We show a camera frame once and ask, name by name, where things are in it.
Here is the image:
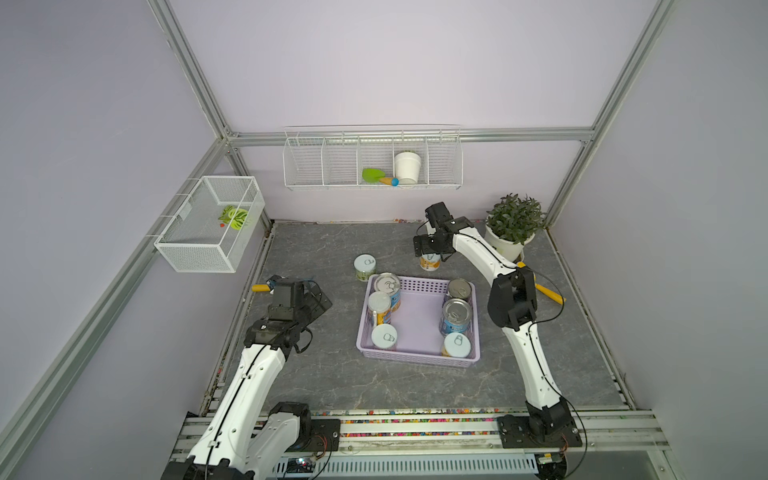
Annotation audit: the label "orange label small can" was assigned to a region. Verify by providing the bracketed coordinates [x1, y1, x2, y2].
[419, 254, 441, 271]

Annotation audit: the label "dark purple can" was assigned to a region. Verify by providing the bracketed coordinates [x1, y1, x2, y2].
[446, 278, 472, 301]

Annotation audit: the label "blue soup can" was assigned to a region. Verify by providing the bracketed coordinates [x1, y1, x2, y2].
[439, 298, 472, 336]
[373, 272, 401, 312]

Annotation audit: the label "green label small can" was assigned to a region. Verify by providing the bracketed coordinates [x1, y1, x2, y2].
[353, 253, 377, 282]

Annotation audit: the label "tall colourful snack tube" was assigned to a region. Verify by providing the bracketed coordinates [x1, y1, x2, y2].
[367, 291, 391, 327]

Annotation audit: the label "pink label small can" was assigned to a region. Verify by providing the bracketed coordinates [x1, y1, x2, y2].
[371, 323, 398, 350]

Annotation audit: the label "yellow label small can front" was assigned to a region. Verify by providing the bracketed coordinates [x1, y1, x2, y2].
[441, 332, 472, 359]

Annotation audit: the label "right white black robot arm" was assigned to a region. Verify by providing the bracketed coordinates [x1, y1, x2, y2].
[413, 202, 586, 448]

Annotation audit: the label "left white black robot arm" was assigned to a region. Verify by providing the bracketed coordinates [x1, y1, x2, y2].
[161, 276, 332, 479]

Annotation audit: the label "purple plastic basket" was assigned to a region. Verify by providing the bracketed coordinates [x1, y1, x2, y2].
[356, 276, 481, 368]

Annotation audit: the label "white mesh side basket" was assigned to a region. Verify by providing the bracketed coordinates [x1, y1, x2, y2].
[154, 175, 265, 274]

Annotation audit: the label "green toy in basket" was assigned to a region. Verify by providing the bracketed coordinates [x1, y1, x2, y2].
[219, 205, 249, 231]

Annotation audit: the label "potted green plant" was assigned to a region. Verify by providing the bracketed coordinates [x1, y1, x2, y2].
[484, 193, 544, 264]

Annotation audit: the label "small white pot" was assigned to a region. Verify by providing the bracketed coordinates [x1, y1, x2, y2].
[394, 151, 422, 186]

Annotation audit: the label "green toy scoop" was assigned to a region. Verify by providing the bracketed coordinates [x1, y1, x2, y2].
[362, 168, 399, 187]

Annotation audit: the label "yellow toy shovel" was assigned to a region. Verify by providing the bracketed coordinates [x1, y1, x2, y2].
[534, 277, 565, 305]

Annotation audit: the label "coloured beads on edge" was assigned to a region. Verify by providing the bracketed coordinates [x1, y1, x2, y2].
[312, 408, 525, 439]

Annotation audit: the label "teal toy fork yellow handle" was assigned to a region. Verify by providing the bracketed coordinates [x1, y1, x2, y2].
[251, 278, 322, 293]

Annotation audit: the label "white wire wall shelf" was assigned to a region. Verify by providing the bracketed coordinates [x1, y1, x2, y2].
[282, 127, 464, 190]

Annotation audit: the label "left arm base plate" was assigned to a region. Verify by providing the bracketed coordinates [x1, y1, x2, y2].
[289, 417, 341, 453]

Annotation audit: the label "aluminium mounting rail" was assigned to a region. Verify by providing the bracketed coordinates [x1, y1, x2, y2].
[170, 410, 684, 479]

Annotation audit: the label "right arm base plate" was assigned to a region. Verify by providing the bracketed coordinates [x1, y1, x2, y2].
[496, 415, 584, 450]

